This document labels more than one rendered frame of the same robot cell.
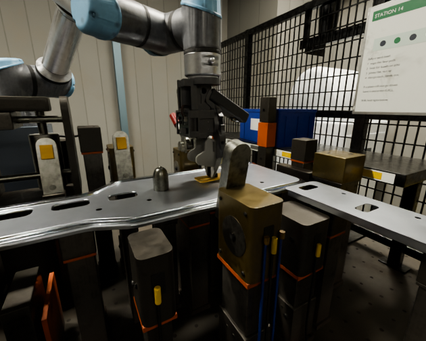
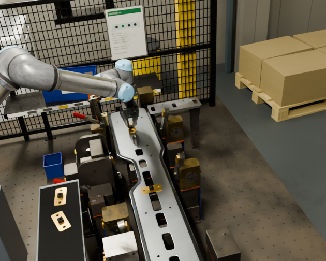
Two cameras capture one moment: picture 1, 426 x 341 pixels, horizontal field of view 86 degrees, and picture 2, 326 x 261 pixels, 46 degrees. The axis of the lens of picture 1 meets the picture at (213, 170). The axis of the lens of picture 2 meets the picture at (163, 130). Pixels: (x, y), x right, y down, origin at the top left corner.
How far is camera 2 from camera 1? 1.73 m
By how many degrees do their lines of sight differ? 67
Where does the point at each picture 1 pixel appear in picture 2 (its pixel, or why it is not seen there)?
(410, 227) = (187, 104)
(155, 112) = not seen: outside the picture
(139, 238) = (172, 147)
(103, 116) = not seen: outside the picture
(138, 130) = not seen: outside the picture
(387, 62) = (121, 35)
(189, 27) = (130, 77)
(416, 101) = (138, 51)
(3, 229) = (159, 172)
